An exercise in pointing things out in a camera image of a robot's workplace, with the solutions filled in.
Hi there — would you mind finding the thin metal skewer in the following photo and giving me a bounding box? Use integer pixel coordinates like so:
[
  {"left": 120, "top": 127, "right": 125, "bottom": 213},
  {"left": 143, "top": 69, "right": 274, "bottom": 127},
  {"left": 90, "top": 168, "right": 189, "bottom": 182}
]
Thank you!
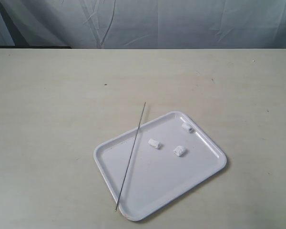
[{"left": 114, "top": 102, "right": 146, "bottom": 212}]

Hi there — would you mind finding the white foam piece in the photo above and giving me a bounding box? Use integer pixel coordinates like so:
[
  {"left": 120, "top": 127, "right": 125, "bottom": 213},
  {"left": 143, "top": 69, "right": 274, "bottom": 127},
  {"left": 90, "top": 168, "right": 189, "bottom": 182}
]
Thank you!
[
  {"left": 174, "top": 146, "right": 186, "bottom": 157},
  {"left": 182, "top": 123, "right": 194, "bottom": 133},
  {"left": 148, "top": 138, "right": 162, "bottom": 149}
]

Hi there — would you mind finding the white plastic tray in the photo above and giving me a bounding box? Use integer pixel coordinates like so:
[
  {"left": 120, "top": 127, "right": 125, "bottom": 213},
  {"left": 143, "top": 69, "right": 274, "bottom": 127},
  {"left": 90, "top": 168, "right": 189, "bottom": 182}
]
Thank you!
[{"left": 93, "top": 111, "right": 227, "bottom": 221}]

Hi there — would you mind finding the grey backdrop cloth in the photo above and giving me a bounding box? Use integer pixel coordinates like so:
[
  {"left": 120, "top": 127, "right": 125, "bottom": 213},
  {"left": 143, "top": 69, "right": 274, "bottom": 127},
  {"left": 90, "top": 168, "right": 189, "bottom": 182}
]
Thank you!
[{"left": 0, "top": 0, "right": 286, "bottom": 49}]

